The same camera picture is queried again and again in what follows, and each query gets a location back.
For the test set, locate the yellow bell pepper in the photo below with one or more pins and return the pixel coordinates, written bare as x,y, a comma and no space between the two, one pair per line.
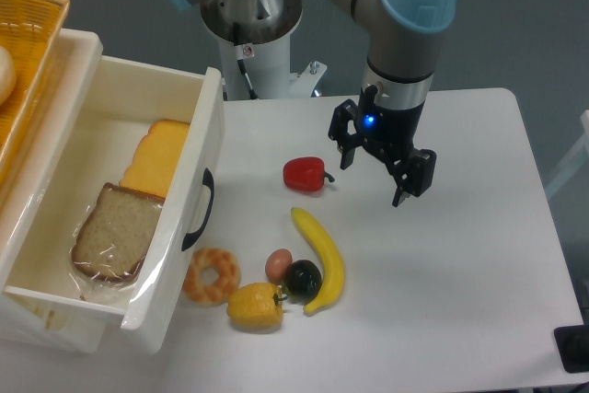
256,306

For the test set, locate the white drawer cabinet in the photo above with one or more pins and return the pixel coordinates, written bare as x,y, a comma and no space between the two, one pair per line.
72,64

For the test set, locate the yellow banana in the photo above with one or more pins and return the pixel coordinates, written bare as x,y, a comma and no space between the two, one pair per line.
328,253

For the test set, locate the white frame at right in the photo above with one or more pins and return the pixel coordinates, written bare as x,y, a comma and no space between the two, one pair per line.
570,163

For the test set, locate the red bell pepper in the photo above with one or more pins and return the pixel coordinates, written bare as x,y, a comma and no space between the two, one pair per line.
306,174

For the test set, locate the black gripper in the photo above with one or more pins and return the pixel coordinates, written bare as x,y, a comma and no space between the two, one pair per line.
388,136

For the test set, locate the yellow woven basket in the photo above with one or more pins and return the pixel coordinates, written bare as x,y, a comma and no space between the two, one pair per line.
29,29

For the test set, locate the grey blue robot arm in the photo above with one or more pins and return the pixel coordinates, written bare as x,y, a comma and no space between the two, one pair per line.
405,39

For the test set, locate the brown egg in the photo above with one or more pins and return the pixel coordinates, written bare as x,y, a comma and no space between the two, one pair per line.
277,263

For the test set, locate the orange toast slice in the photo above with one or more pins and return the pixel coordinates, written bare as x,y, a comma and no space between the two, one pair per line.
155,158

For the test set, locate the black drawer handle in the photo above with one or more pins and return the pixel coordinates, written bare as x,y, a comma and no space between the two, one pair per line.
192,237

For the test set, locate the brown wrapped bread slice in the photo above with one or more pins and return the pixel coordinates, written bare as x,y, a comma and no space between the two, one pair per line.
112,243

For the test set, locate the dark green round fruit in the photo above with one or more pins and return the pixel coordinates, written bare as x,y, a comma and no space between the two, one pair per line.
302,280

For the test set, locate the white open drawer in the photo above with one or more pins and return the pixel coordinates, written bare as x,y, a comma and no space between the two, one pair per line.
123,100

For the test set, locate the white bun in basket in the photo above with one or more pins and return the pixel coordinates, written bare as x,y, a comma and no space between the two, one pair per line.
8,75

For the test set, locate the glazed donut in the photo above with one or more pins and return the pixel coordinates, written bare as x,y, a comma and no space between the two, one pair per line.
213,275

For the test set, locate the black device at edge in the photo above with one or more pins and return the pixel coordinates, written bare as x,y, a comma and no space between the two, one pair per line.
572,343

